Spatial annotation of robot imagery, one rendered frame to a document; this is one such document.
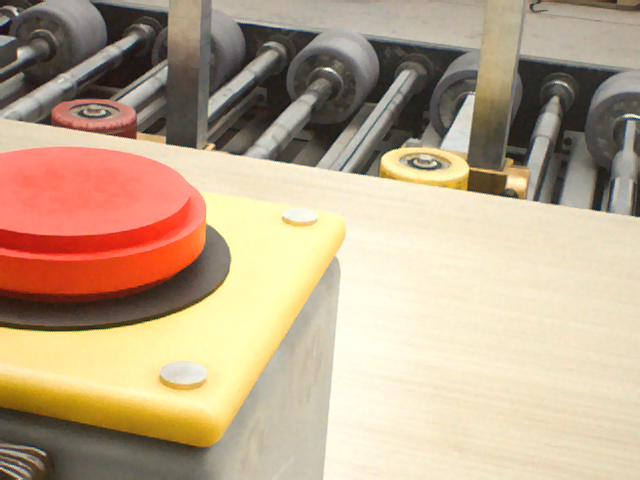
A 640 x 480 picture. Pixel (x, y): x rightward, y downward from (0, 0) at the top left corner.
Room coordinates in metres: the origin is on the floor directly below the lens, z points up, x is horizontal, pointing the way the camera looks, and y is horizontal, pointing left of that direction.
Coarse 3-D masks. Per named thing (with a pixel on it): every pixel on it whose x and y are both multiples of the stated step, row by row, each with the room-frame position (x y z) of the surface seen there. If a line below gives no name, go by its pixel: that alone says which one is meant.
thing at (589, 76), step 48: (0, 0) 1.92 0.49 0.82; (96, 0) 1.89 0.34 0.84; (384, 48) 1.79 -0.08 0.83; (432, 48) 1.77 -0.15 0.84; (96, 96) 1.87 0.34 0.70; (288, 96) 1.82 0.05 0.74; (528, 96) 1.74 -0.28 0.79; (240, 144) 1.66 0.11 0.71; (288, 144) 1.80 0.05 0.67; (384, 144) 1.77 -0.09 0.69; (528, 144) 1.74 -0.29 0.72
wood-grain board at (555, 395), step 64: (0, 128) 1.13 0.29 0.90; (256, 192) 1.02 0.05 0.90; (320, 192) 1.03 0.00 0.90; (384, 192) 1.04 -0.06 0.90; (448, 192) 1.05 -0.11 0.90; (384, 256) 0.90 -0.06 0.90; (448, 256) 0.91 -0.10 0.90; (512, 256) 0.92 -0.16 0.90; (576, 256) 0.93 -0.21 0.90; (384, 320) 0.80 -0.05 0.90; (448, 320) 0.80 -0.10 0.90; (512, 320) 0.81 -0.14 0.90; (576, 320) 0.82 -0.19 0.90; (384, 384) 0.71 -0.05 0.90; (448, 384) 0.72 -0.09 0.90; (512, 384) 0.72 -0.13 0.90; (576, 384) 0.73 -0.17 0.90; (384, 448) 0.64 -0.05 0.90; (448, 448) 0.64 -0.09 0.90; (512, 448) 0.65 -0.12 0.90; (576, 448) 0.65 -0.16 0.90
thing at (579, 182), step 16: (16, 80) 1.78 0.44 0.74; (0, 96) 1.70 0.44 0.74; (16, 96) 1.74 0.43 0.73; (256, 96) 1.82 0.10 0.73; (144, 112) 1.68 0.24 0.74; (160, 112) 1.72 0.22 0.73; (240, 112) 1.75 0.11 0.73; (368, 112) 1.76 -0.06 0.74; (144, 128) 1.66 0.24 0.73; (224, 128) 1.68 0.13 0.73; (352, 128) 1.68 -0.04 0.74; (432, 128) 1.71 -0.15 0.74; (336, 144) 1.61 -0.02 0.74; (432, 144) 1.64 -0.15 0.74; (576, 144) 1.68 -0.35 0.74; (576, 160) 1.62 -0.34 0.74; (592, 160) 1.62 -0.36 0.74; (576, 176) 1.55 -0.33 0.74; (592, 176) 1.56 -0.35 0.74; (560, 192) 1.50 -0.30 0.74; (576, 192) 1.50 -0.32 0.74; (592, 192) 1.50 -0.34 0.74
